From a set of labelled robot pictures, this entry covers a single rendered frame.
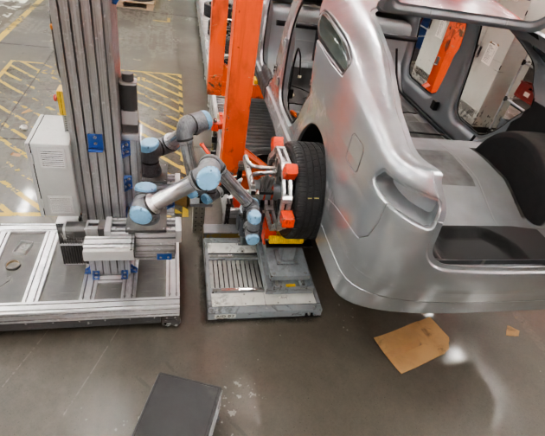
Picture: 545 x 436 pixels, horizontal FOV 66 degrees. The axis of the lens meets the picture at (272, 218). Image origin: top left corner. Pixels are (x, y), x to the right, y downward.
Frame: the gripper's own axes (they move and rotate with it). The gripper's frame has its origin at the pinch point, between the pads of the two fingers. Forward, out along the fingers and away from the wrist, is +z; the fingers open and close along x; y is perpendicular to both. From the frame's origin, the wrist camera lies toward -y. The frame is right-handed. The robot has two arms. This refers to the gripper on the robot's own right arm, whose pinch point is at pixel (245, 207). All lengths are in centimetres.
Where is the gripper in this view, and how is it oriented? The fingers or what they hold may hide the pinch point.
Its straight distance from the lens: 263.8
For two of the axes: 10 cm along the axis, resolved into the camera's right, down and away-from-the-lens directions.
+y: 1.5, -7.8, -6.0
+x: -9.7, -0.1, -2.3
